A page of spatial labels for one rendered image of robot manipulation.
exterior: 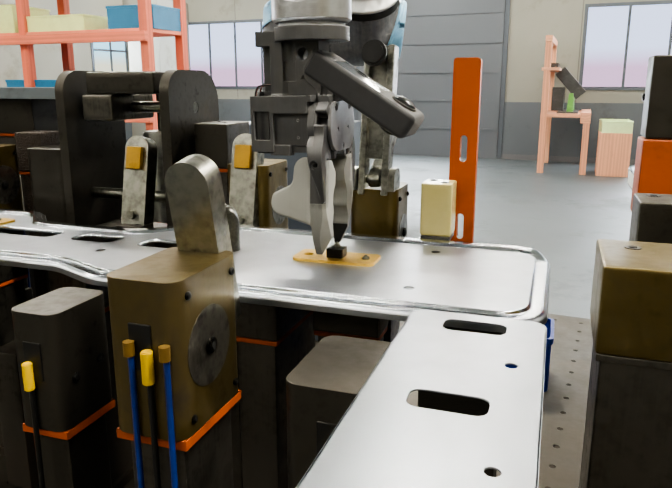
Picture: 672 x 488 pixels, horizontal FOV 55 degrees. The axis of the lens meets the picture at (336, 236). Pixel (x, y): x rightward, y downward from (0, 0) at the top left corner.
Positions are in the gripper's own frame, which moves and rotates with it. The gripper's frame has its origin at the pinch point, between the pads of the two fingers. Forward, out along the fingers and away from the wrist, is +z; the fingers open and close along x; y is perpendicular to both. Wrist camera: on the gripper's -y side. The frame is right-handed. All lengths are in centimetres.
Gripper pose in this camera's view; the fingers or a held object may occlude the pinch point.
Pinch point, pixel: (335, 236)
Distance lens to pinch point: 64.6
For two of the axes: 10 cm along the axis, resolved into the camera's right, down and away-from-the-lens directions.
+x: -3.2, 2.2, -9.2
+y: -9.5, -0.6, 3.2
